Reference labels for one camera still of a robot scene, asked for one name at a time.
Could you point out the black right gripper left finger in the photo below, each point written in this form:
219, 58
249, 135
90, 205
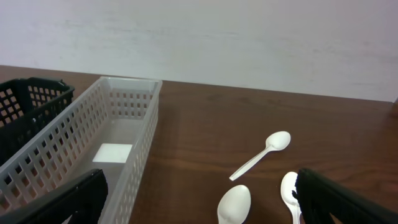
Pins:
80, 200

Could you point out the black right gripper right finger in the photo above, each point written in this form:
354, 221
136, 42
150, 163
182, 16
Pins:
321, 200

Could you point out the white plastic spoon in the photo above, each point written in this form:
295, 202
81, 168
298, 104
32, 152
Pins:
234, 206
287, 188
275, 142

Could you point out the white label sticker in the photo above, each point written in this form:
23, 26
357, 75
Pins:
112, 153

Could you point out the white plastic basket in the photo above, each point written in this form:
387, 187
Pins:
112, 110

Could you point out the black plastic basket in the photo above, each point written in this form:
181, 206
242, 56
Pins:
27, 106

